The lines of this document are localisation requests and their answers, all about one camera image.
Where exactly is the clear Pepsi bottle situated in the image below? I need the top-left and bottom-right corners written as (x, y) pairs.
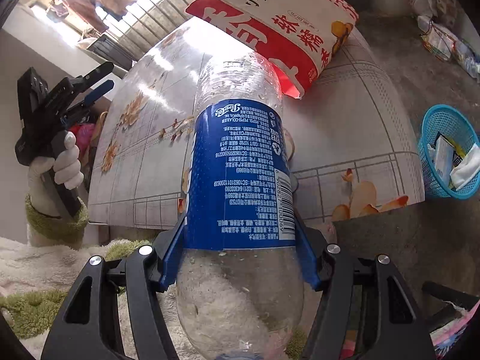
top-left (176, 52), bottom-right (304, 359)

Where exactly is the purple snack bag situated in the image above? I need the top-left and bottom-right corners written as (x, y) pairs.
top-left (432, 133), bottom-right (463, 189)

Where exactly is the red white snack bag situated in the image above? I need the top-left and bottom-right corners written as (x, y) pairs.
top-left (186, 0), bottom-right (359, 98)

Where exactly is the floral tablecloth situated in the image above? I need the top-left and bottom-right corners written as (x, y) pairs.
top-left (86, 16), bottom-right (426, 230)

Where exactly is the green white fluffy rug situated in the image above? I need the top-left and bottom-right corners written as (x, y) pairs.
top-left (0, 235), bottom-right (152, 360)

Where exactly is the red bags pile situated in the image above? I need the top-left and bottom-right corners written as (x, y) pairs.
top-left (67, 109), bottom-right (110, 192)

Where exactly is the green cuffed left forearm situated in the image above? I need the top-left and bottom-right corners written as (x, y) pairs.
top-left (25, 194), bottom-right (89, 250)

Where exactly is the pink cloth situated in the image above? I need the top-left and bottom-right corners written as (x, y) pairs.
top-left (338, 299), bottom-right (480, 360)

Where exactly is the blue mesh trash basket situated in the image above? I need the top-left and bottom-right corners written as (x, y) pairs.
top-left (418, 104), bottom-right (479, 200)

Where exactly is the patterned tile box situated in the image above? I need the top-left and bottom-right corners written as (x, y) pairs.
top-left (435, 0), bottom-right (459, 28)

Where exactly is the white tote bag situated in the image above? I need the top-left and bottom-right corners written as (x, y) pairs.
top-left (450, 153), bottom-right (479, 189)

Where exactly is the white plastic bag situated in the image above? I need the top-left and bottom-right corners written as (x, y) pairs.
top-left (408, 0), bottom-right (438, 18)

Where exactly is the white gloved left hand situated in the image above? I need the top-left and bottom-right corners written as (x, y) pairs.
top-left (28, 132), bottom-right (84, 217)

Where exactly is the pile of floor wrappers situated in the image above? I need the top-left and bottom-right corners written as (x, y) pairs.
top-left (416, 16), bottom-right (479, 82)

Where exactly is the metal balcony railing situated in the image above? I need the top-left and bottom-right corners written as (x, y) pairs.
top-left (106, 0), bottom-right (194, 60)

